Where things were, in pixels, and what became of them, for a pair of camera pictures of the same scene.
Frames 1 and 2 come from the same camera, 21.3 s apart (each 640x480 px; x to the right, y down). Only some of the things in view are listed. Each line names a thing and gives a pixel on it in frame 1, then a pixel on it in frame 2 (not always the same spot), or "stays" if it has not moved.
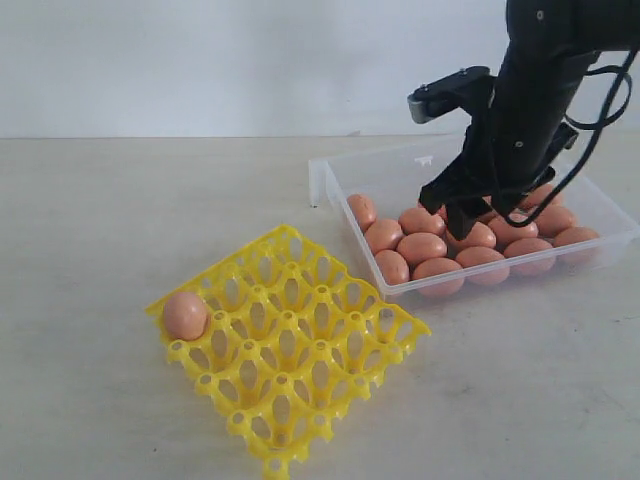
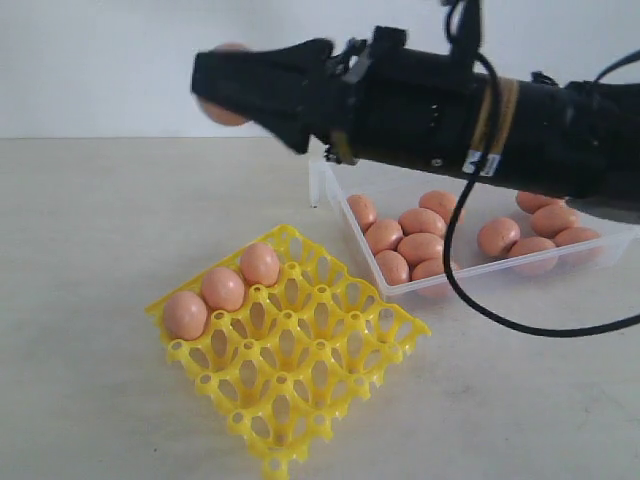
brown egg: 417,247 stays
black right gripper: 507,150 to 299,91
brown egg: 480,235 to 218,112
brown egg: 394,267 stays
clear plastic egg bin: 373,196 stays
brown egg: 185,315 stays
